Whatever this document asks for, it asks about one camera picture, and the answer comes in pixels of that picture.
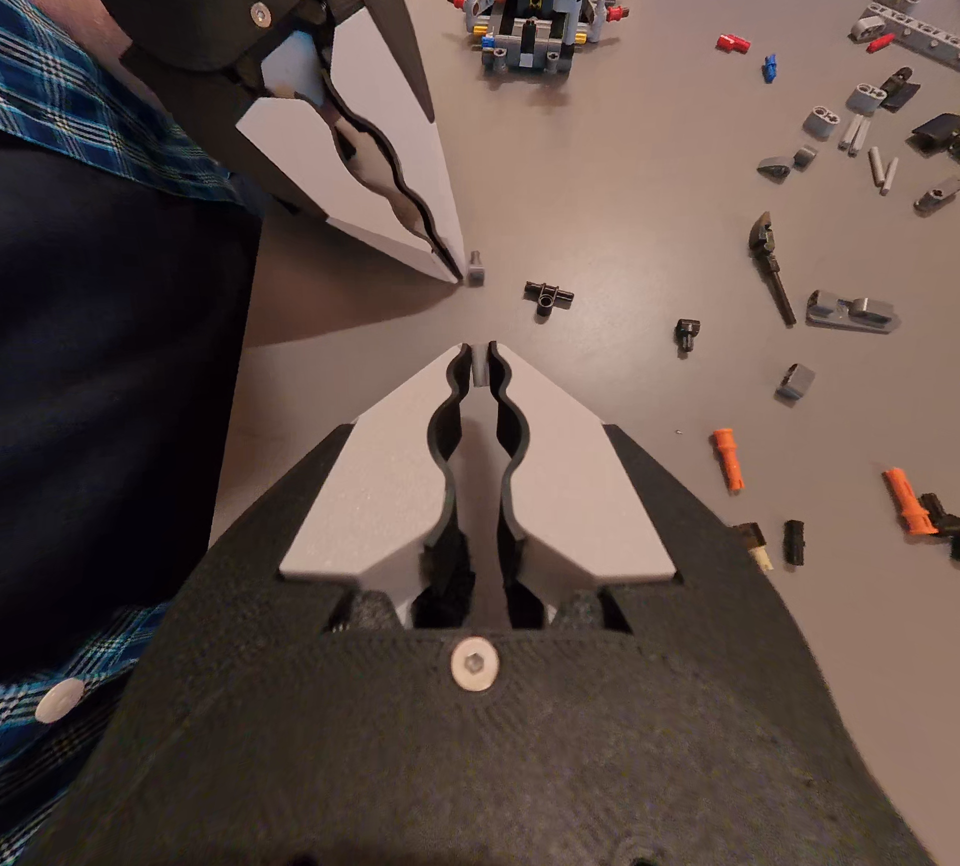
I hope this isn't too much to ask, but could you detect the person's blue plaid shirt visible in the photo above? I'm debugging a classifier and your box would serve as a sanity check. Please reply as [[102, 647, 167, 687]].
[[0, 599, 178, 866]]

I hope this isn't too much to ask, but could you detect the black lego panel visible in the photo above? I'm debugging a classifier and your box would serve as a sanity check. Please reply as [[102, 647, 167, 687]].
[[910, 113, 960, 159]]

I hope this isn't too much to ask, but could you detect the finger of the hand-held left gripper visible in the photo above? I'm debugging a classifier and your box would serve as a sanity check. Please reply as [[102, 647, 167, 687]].
[[235, 29, 461, 283], [321, 6, 467, 283]]

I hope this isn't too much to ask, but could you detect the grey lego block piece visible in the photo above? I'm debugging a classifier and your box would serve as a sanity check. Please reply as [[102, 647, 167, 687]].
[[775, 362, 817, 403]]

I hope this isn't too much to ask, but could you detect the black lego cross connector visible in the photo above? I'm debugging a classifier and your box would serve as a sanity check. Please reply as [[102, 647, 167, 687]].
[[524, 280, 576, 319]]

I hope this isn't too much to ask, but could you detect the long black lego piece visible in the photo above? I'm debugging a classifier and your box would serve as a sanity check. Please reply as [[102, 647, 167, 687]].
[[748, 209, 798, 328]]

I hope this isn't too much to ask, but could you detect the person's left forearm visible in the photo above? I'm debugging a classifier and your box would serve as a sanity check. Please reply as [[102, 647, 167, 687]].
[[0, 0, 252, 209]]

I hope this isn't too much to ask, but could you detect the dark grey lego piece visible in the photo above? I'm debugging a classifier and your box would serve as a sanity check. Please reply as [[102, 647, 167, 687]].
[[912, 175, 960, 215]]

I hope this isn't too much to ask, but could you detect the flat grey lego piece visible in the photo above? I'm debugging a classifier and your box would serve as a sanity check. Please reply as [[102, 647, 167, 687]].
[[805, 289, 902, 335]]

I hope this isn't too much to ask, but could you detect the person's dark garment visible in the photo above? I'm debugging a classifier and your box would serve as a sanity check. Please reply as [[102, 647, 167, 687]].
[[0, 129, 265, 681]]

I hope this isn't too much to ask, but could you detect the black and tan lego pin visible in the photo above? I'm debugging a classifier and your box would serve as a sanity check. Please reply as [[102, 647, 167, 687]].
[[730, 521, 774, 574]]

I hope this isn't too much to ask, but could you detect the orange lego pin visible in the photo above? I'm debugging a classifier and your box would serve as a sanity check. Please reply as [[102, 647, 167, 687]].
[[882, 466, 939, 536], [711, 428, 747, 494]]

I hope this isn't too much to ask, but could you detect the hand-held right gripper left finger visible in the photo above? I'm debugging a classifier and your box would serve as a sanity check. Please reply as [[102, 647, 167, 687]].
[[279, 342, 475, 631]]

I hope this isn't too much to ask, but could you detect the black lego connector piece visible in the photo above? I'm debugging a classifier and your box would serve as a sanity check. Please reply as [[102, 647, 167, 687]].
[[879, 66, 923, 112]]

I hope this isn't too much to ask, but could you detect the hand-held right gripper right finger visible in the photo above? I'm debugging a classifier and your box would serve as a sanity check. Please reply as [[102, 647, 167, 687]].
[[489, 341, 681, 630]]

